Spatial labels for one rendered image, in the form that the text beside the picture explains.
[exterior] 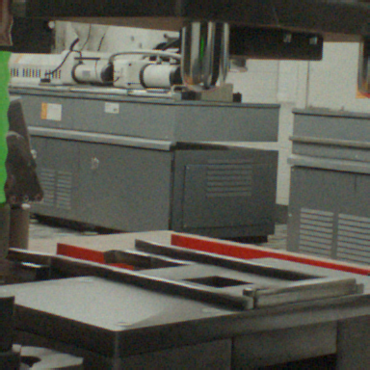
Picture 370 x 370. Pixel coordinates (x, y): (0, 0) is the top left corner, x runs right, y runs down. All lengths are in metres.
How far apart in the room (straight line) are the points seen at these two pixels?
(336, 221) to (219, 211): 1.46
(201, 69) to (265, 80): 9.15
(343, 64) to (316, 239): 0.97
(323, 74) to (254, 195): 1.62
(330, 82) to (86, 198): 2.32
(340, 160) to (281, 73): 3.17
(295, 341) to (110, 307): 0.09
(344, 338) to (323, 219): 5.96
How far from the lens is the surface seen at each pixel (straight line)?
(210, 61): 0.48
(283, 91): 9.48
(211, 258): 0.62
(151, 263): 0.64
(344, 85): 6.45
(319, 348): 0.54
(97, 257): 0.83
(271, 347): 0.52
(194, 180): 7.55
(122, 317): 0.48
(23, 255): 0.61
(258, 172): 7.95
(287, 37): 0.53
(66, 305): 0.50
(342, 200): 6.42
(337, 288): 0.55
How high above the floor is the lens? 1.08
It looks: 3 degrees down
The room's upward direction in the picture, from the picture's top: 3 degrees clockwise
